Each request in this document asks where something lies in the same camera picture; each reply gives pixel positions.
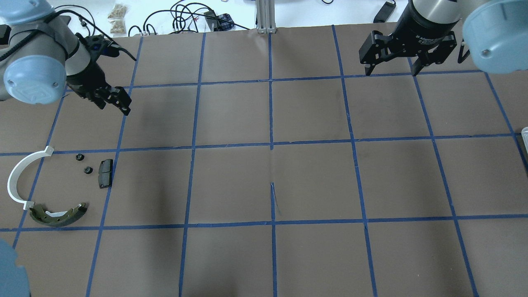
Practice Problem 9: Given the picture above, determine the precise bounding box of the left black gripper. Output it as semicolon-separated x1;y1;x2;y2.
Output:
66;35;132;116

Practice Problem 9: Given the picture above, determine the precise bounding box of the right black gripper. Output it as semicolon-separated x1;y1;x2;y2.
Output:
359;4;458;76

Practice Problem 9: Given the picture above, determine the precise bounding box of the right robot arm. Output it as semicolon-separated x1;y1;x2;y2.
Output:
358;0;528;76

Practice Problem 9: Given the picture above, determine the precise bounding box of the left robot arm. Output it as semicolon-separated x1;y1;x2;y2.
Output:
0;0;136;297

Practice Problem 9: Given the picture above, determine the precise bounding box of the black power adapter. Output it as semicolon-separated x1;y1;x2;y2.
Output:
372;0;396;23

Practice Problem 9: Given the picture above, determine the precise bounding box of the black brake pad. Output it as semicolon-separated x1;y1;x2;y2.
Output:
98;159;113;189

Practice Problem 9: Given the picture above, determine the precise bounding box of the bag of small parts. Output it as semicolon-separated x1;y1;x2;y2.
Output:
107;3;128;35

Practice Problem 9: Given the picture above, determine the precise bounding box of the olive brake shoe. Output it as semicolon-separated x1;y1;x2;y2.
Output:
29;203;87;228

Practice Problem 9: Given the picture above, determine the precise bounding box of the black cable bundle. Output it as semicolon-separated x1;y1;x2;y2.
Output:
128;0;250;38

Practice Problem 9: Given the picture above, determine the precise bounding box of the aluminium frame post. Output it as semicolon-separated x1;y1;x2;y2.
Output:
255;0;277;34

